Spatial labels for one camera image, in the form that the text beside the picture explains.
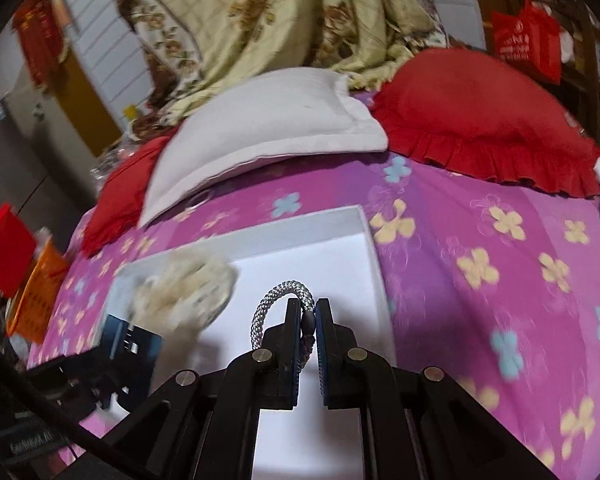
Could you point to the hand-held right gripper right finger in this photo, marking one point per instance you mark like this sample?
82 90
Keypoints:
323 350

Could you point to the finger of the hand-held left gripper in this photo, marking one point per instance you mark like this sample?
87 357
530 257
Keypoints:
75 372

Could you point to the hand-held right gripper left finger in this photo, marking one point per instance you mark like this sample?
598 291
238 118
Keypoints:
292 345

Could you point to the blue hair claw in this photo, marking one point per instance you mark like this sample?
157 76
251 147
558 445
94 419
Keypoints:
135 360

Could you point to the white shallow box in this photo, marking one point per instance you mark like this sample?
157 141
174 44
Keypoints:
330 270

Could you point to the cream mesh scrunchie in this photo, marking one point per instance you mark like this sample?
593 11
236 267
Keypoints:
180 290

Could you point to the orange plastic basket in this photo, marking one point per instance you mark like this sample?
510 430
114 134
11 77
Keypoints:
40 290

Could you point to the red paper packet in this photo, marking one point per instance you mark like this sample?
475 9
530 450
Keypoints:
7 250

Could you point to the purple floral bedsheet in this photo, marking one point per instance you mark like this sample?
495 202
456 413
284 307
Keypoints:
480 285

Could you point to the red ruffled pillow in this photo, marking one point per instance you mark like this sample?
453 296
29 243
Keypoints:
480 105
120 195

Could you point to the white pillow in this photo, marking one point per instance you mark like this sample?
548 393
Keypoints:
260 125

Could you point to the beige floral quilt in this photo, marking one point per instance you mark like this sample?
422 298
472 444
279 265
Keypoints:
280 10

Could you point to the red shopping bag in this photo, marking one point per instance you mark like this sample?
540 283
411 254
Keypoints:
525 40

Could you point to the wooden rack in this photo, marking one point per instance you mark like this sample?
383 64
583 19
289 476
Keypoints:
587 75

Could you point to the red wall hanging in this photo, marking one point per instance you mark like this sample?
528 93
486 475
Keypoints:
40 35

